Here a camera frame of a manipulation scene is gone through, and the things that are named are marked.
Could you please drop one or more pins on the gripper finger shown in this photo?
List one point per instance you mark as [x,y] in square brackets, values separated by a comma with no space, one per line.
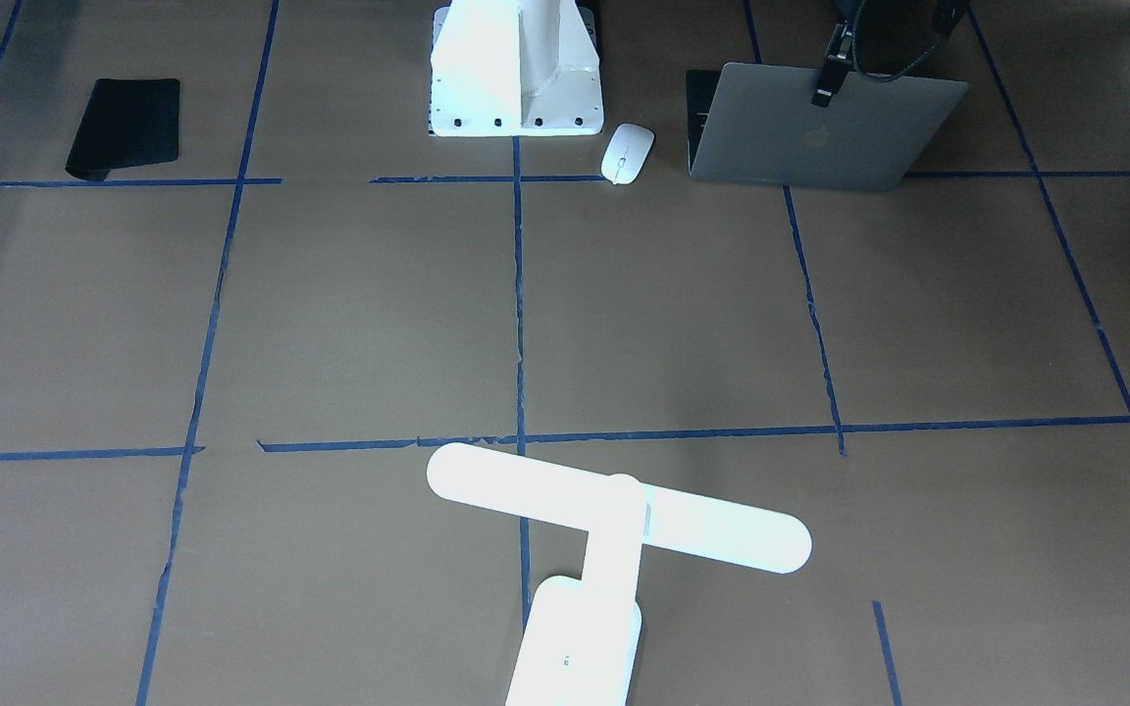
[829,82]

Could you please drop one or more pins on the grey laptop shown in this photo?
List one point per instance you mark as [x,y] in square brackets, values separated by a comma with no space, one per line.
[752,123]

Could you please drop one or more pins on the white computer mouse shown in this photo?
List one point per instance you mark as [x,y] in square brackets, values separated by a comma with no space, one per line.
[626,154]

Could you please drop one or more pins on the black mouse pad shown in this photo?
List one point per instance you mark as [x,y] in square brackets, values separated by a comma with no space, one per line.
[126,123]

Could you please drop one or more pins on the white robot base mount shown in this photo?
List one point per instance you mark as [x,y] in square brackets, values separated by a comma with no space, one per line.
[505,68]

